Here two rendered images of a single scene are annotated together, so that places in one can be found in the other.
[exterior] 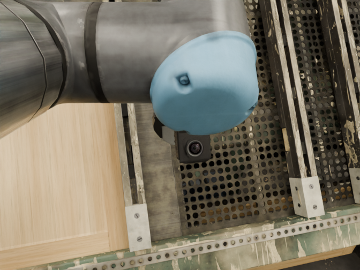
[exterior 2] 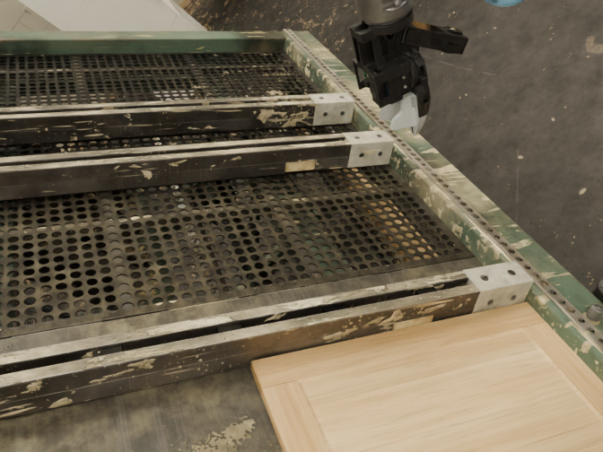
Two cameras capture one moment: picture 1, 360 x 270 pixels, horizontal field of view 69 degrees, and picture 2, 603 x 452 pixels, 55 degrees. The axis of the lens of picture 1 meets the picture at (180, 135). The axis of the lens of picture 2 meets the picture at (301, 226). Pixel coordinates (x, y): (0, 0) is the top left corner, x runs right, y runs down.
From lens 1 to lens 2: 85 cm
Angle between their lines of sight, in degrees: 48
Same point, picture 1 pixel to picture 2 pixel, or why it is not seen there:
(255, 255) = (458, 182)
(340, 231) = not seen: hidden behind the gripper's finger
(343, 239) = not seen: hidden behind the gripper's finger
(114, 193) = (464, 325)
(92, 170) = (446, 359)
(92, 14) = not seen: outside the picture
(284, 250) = (439, 161)
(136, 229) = (502, 276)
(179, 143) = (456, 35)
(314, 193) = (364, 135)
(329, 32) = (134, 126)
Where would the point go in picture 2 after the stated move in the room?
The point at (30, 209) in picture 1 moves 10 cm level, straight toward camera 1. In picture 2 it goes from (556, 436) to (580, 376)
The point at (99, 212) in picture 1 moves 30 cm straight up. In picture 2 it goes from (502, 342) to (417, 284)
